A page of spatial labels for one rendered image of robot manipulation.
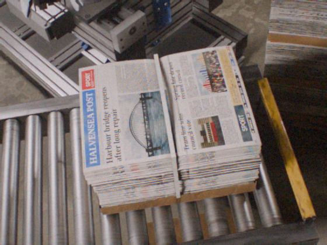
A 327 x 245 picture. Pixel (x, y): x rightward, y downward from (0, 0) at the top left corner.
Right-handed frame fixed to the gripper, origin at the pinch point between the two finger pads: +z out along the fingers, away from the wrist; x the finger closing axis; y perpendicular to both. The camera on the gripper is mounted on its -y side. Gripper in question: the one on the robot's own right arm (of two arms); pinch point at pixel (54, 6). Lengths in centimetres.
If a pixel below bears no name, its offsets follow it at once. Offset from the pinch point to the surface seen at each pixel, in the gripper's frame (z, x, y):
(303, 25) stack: -22, -85, 43
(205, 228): 8, -45, 119
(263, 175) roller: 30, -41, 38
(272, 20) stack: -27, -76, 43
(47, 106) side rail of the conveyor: -12.9, 5.3, 44.9
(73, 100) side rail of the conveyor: -12.0, -2.2, 43.8
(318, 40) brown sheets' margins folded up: -18, -90, 48
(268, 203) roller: 38, -39, 39
